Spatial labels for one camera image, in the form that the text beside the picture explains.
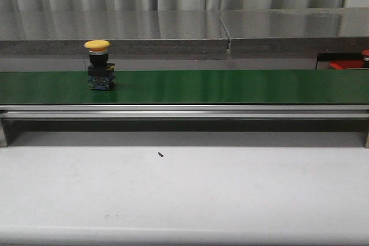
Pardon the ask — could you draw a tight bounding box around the yellow mushroom push button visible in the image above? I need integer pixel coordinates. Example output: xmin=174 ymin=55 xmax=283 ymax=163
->
xmin=84 ymin=40 xmax=115 ymax=90

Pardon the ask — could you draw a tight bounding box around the red mushroom push button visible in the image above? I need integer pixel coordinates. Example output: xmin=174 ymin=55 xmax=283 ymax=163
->
xmin=362 ymin=50 xmax=369 ymax=68

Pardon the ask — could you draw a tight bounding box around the grey stone counter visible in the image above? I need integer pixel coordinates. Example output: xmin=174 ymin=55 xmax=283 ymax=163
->
xmin=1 ymin=7 xmax=368 ymax=71

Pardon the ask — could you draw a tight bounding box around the green conveyor belt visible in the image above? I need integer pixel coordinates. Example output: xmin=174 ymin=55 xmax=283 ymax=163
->
xmin=1 ymin=70 xmax=368 ymax=104

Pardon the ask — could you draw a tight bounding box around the red tray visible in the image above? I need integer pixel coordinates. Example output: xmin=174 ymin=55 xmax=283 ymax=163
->
xmin=329 ymin=60 xmax=368 ymax=70

